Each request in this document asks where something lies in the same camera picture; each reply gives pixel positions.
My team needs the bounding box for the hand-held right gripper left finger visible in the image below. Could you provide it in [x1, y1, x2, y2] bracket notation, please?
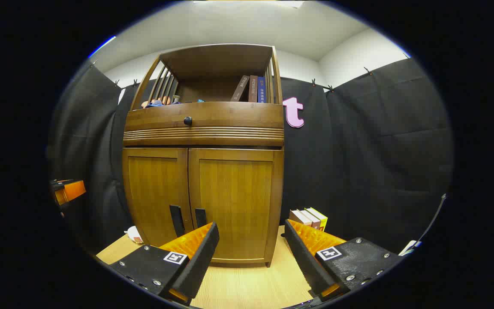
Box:
[109, 221, 220, 306]

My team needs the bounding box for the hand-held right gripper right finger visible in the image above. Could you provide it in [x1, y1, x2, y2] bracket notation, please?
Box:
[284, 219, 404, 301]

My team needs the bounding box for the wooden shoe cabinet door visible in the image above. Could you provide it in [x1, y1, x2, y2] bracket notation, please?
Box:
[123, 147, 194, 248]
[188, 148, 283, 263]

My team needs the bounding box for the wooden double-door shoe cabinet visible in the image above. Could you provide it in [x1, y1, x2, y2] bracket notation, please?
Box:
[122, 43, 285, 267]

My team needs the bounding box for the wooden cabinet drawer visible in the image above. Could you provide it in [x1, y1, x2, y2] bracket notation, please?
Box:
[124, 102, 285, 146]

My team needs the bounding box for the brown cover book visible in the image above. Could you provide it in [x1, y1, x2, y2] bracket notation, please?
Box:
[299, 209, 321, 230]
[289, 209, 313, 227]

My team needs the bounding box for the yellow cover book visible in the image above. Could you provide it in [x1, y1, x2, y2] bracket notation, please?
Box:
[306, 207, 328, 232]

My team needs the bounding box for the white packet with red print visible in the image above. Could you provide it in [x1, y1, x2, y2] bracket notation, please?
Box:
[126, 226, 144, 244]

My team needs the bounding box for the white flat object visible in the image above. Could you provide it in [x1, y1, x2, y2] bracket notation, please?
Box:
[399, 240, 422, 257]

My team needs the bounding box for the black backdrop cloth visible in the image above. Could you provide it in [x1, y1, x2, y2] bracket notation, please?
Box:
[48, 57, 454, 258]

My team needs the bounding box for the leaning brown book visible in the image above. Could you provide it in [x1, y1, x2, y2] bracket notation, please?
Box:
[230, 75, 250, 102]

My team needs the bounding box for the upright red-brown book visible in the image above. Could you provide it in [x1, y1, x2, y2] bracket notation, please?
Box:
[248, 75, 259, 103]

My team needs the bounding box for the ceiling light panel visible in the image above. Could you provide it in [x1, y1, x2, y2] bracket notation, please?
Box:
[193, 0, 305, 8]

